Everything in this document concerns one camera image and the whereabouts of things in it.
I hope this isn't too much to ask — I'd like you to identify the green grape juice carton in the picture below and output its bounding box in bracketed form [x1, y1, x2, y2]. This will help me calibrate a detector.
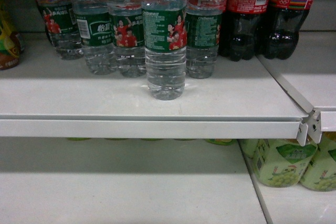
[300, 132, 335, 192]
[240, 138, 317, 187]

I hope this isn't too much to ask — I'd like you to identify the green grape juice carton right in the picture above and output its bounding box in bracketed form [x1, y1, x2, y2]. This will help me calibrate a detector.
[300, 132, 335, 192]

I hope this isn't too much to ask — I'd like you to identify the water bottle red players label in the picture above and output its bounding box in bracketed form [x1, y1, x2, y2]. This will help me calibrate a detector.
[107, 0, 146, 78]

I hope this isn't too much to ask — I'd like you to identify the cola bottle right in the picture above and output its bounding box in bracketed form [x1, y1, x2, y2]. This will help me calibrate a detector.
[262, 0, 314, 60]

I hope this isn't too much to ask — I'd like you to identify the cola bottle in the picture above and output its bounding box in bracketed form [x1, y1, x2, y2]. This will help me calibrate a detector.
[262, 0, 314, 60]
[222, 0, 269, 61]

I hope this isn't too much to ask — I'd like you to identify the cola bottle left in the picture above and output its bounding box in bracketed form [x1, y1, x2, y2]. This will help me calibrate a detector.
[222, 0, 269, 61]

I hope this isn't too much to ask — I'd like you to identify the water bottle right of front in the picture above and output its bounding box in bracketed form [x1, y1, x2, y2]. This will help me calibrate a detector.
[185, 0, 225, 79]

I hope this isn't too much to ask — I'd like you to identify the white lower shelf board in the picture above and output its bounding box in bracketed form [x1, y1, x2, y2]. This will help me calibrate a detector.
[1, 137, 266, 223]

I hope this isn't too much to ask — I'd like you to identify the green grape juice carton left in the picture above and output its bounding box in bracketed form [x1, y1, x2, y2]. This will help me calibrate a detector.
[240, 138, 317, 187]

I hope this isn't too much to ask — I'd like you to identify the white adjacent shelf board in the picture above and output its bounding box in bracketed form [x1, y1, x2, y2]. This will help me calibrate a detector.
[258, 31, 335, 143]

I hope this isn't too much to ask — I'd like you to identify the water bottle green label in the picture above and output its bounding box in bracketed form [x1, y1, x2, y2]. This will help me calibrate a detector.
[141, 0, 186, 101]

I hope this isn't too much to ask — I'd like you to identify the white metal shelf board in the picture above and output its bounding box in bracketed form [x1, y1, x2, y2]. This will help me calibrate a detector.
[1, 33, 308, 143]

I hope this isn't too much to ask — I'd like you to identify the water bottle barcode label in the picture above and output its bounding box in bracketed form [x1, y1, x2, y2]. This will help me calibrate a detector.
[71, 0, 118, 75]

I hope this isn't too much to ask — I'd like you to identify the water bottle far left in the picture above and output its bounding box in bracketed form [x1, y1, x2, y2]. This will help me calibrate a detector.
[36, 0, 83, 60]

